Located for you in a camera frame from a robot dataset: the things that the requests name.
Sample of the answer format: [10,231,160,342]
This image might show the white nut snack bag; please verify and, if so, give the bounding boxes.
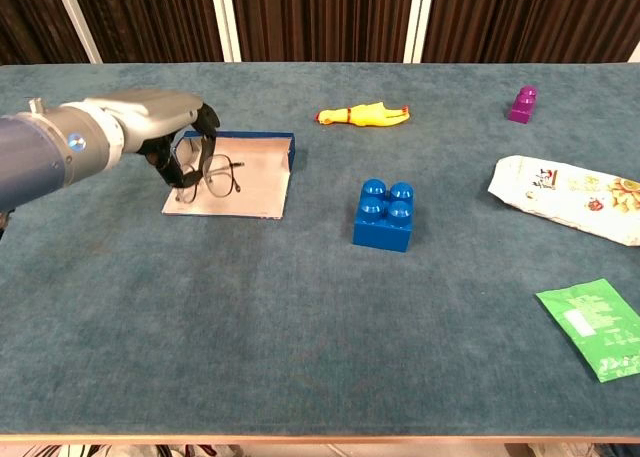
[487,154,640,248]

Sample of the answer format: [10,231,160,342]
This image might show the blue four-stud building block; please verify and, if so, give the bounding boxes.
[352,177,416,253]

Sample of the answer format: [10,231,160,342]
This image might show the blue and white box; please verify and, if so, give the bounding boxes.
[160,130,296,221]

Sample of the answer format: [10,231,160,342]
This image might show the green foil sachet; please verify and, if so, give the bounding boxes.
[535,277,640,384]

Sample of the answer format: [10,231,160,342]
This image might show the wire-rimmed eyeglasses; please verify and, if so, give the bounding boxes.
[172,139,246,206]

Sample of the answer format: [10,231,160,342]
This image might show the purple two-stud building block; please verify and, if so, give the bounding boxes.
[507,84,539,125]

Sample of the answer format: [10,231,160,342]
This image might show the dark brown curtain panel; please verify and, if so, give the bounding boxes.
[229,0,416,63]
[422,0,640,64]
[0,0,91,66]
[67,0,225,64]

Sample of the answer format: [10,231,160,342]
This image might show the teal fabric table cover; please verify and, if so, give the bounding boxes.
[0,61,640,438]

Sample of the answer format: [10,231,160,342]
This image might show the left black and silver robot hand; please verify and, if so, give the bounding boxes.
[82,89,221,204]

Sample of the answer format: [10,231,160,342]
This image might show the yellow rubber chicken toy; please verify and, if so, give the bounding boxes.
[314,101,411,128]

